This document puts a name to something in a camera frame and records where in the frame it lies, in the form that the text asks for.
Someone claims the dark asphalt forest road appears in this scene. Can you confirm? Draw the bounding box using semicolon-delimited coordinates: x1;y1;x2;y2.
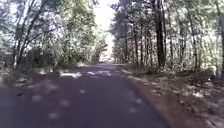
0;63;173;128

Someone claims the wood of trees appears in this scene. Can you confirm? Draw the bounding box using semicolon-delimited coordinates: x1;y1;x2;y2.
0;0;109;73
109;0;224;79

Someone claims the leaf-strewn dirt verge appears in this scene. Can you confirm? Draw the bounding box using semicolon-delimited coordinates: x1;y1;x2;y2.
114;63;224;128

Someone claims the grassy overgrown verge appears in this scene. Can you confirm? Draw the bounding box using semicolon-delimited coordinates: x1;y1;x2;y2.
0;61;89;89

